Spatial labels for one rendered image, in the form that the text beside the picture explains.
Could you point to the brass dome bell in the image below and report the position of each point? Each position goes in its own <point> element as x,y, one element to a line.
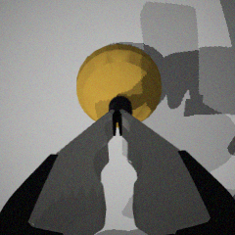
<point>115,77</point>

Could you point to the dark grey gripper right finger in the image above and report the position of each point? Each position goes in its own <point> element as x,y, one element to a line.
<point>173,193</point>

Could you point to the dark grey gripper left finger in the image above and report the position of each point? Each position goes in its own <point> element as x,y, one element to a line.
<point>64,196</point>

